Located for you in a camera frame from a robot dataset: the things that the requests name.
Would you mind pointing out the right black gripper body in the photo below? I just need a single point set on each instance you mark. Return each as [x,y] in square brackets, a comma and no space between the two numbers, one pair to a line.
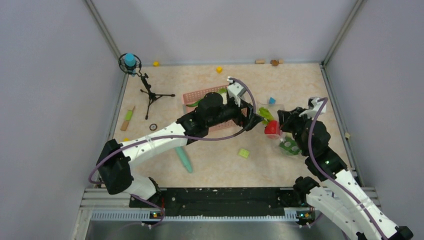
[294,122]

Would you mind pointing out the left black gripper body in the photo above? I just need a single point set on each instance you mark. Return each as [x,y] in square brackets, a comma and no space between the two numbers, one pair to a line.
[229,111]

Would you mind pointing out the green celery stalk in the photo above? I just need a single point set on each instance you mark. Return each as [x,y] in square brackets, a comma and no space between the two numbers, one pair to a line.
[266,115]

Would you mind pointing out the green bell pepper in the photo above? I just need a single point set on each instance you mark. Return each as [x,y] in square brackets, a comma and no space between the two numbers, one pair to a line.
[289,146]

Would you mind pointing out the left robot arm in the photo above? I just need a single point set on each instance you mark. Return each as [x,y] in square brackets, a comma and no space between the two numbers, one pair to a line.
[117,160]

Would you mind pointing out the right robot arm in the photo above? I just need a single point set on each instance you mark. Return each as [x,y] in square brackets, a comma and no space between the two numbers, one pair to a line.
[336,194]

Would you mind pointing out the white cauliflower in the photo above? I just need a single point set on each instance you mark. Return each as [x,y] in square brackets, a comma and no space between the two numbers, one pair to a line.
[224,97]

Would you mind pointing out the pink plastic basket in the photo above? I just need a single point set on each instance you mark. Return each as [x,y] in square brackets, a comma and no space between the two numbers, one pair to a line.
[198,99]

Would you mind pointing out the blue toy block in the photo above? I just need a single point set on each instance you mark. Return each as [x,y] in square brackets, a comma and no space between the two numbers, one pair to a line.
[271,101]

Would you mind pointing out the green square block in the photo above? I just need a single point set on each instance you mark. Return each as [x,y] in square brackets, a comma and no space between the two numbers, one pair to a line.
[244,153]

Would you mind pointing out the teal silicone tool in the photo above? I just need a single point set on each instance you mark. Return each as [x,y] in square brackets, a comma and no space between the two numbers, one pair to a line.
[184,158]

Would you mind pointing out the wooden cork cylinder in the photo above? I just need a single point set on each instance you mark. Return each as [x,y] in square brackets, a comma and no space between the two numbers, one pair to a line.
[260,61]

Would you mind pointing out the brown wooden piece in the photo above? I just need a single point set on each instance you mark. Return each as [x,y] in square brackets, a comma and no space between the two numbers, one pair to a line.
[274,62]

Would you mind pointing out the small round badge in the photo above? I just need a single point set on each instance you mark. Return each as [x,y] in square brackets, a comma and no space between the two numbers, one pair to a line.
[153,127]

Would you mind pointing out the green and wood stick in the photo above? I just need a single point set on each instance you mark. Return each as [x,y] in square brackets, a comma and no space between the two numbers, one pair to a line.
[127,118]

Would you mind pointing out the blue microphone on tripod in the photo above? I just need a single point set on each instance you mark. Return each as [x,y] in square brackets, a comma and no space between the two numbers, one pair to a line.
[131,64]

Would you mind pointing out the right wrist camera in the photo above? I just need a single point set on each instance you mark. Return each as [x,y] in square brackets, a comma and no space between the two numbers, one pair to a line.
[316,105]

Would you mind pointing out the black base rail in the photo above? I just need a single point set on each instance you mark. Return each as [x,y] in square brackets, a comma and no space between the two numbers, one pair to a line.
[227,202]

